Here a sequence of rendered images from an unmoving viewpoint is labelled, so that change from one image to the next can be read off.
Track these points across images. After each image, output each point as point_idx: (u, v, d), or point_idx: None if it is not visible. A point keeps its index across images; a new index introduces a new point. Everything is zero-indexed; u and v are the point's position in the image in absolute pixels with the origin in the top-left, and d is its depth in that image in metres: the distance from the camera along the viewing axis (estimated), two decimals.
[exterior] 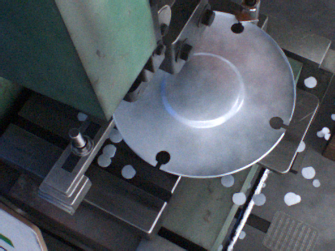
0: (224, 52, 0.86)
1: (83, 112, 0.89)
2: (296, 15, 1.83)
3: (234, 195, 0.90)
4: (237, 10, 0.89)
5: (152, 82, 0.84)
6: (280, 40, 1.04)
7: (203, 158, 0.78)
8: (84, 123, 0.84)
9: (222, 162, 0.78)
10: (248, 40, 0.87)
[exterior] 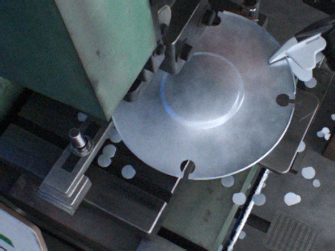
0: (210, 47, 0.86)
1: (83, 112, 0.89)
2: (296, 15, 1.83)
3: (234, 195, 0.90)
4: (237, 10, 0.89)
5: (151, 97, 0.83)
6: (280, 40, 1.04)
7: (226, 155, 0.78)
8: (84, 123, 0.84)
9: (246, 153, 0.78)
10: (229, 29, 0.87)
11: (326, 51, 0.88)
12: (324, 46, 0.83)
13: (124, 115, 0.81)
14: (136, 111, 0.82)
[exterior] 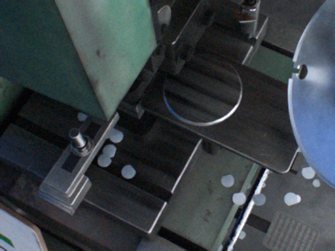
0: None
1: (83, 112, 0.89)
2: (296, 15, 1.83)
3: (234, 195, 0.90)
4: (237, 10, 0.89)
5: (325, 94, 0.73)
6: (280, 40, 1.04)
7: None
8: (84, 123, 0.84)
9: None
10: None
11: None
12: None
13: (302, 116, 0.76)
14: (312, 111, 0.74)
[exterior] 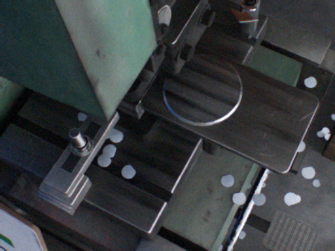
0: None
1: (83, 112, 0.89)
2: (296, 15, 1.83)
3: (234, 195, 0.90)
4: (237, 10, 0.89)
5: None
6: (280, 40, 1.04)
7: None
8: (84, 123, 0.84)
9: None
10: None
11: None
12: None
13: None
14: None
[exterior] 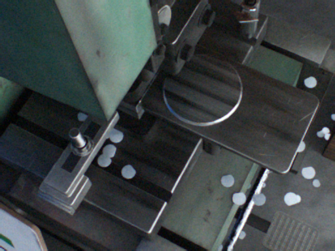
0: None
1: (83, 112, 0.89)
2: (296, 15, 1.83)
3: (234, 195, 0.90)
4: (237, 10, 0.89)
5: None
6: (280, 40, 1.04)
7: None
8: (84, 123, 0.84)
9: None
10: None
11: None
12: None
13: None
14: None
